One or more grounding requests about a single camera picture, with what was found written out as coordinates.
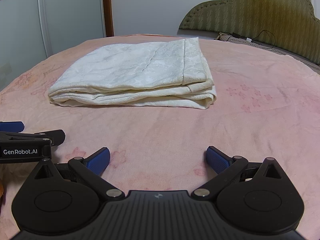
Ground white cream pants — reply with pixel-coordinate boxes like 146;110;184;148
48;37;217;109

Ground black charging cable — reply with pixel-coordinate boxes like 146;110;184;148
232;29;278;47

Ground pink bed blanket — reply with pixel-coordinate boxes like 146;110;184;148
1;35;319;239

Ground olive green upholstered headboard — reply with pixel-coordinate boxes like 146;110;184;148
179;0;319;64

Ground sliding wardrobe with flower decals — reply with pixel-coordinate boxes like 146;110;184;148
1;0;106;88

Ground brown wooden door frame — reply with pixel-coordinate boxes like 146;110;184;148
103;0;114;37

